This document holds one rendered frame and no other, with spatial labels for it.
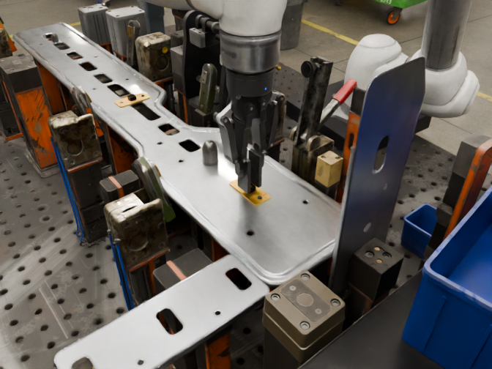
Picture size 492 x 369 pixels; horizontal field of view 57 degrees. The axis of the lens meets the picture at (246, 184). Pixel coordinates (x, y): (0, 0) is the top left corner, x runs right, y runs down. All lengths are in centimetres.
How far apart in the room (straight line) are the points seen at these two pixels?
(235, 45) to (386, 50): 87
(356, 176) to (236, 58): 26
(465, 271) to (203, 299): 38
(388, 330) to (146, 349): 31
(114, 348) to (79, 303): 47
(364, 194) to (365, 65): 93
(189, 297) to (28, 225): 76
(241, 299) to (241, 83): 32
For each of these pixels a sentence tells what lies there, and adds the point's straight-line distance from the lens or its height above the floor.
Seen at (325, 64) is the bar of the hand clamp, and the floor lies 121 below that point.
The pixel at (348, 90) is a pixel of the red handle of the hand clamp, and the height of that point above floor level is 114.
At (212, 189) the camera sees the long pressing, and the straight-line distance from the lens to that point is 85.
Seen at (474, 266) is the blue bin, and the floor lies 103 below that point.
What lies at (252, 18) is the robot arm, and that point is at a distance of 64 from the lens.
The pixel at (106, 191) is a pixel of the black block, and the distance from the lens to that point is 90.
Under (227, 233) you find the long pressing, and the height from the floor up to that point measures 100.
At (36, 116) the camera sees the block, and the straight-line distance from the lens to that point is 145.
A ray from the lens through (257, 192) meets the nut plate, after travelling 84.
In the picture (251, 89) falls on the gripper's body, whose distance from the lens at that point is 69.
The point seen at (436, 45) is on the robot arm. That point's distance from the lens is 133.
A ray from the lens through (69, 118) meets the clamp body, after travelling 105.
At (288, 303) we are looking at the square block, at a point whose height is 106.
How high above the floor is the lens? 153
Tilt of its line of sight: 38 degrees down
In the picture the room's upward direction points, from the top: straight up
